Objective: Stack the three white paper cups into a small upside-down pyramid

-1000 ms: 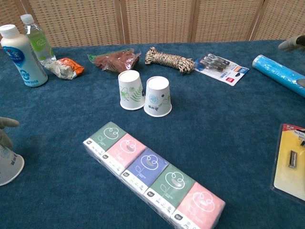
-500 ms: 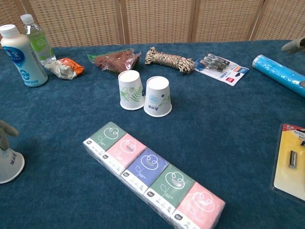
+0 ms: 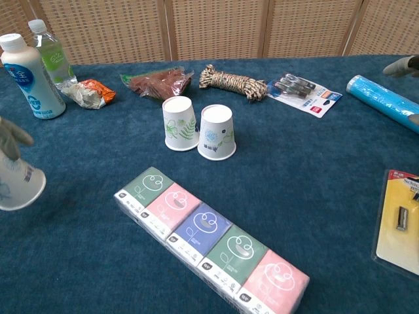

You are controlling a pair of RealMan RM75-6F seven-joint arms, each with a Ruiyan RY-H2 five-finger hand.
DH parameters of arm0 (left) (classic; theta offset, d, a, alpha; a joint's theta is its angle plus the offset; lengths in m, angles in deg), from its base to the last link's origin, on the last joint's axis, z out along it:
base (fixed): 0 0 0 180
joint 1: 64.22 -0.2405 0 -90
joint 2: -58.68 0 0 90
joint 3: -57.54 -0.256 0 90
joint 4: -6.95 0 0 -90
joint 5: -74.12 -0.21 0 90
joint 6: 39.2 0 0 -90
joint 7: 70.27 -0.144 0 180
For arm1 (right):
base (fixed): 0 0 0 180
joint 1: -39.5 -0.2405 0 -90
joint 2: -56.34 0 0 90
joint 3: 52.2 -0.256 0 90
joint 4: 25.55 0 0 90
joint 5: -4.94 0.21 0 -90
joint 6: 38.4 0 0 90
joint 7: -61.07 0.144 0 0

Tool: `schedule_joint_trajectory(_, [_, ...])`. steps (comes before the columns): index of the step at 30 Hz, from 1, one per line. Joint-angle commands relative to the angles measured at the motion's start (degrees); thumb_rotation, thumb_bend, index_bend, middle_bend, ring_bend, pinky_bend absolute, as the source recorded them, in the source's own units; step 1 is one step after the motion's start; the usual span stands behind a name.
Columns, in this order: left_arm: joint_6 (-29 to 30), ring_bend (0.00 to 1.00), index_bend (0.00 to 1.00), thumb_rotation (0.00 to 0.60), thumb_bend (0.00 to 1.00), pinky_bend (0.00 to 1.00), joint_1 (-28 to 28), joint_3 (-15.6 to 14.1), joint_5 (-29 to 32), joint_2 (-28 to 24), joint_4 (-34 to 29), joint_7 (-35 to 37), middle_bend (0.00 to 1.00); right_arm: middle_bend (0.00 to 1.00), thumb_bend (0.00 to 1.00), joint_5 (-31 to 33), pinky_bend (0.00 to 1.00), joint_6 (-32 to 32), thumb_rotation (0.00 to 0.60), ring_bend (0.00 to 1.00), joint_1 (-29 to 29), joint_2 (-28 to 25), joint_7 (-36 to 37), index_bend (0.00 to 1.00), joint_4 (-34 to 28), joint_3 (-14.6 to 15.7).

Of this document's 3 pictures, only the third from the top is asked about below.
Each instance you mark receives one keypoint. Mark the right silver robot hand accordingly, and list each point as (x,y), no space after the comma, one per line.
(401,67)

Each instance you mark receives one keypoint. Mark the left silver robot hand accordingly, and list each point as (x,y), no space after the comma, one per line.
(10,140)

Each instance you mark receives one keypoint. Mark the white floral paper cup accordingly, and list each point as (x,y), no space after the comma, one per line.
(180,124)
(216,134)
(19,186)

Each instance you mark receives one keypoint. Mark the blue plastic roll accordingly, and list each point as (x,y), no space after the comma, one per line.
(379,98)

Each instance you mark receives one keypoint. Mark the white milk bottle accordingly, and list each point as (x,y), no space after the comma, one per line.
(32,81)

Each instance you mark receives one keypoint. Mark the orange white snack packet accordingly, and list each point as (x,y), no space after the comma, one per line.
(91,93)

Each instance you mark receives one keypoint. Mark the clear bottle green label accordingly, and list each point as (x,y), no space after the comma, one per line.
(54,55)

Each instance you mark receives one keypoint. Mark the battery blister pack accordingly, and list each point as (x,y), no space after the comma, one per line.
(304,93)

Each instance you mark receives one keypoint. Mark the blue table cloth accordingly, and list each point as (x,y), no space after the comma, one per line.
(294,163)

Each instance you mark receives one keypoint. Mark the bag of brown snack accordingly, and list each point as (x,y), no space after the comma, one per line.
(160,85)

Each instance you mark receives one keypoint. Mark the yellow razor blister pack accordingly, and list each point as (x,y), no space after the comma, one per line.
(399,229)

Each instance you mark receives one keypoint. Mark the woven wooden folding screen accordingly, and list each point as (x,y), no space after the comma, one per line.
(216,29)

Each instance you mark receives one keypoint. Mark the multicolour tissue pack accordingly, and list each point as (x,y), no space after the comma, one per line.
(212,235)

